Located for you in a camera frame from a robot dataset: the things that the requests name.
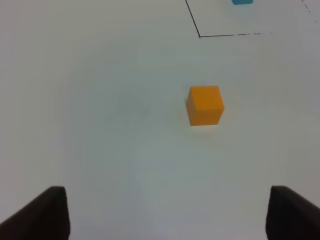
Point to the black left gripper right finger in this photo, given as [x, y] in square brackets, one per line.
[290, 216]

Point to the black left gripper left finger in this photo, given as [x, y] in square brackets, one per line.
[45, 218]

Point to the orange cube block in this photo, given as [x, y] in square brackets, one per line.
[204, 105]

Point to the blue template cube block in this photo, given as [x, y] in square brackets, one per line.
[242, 2]

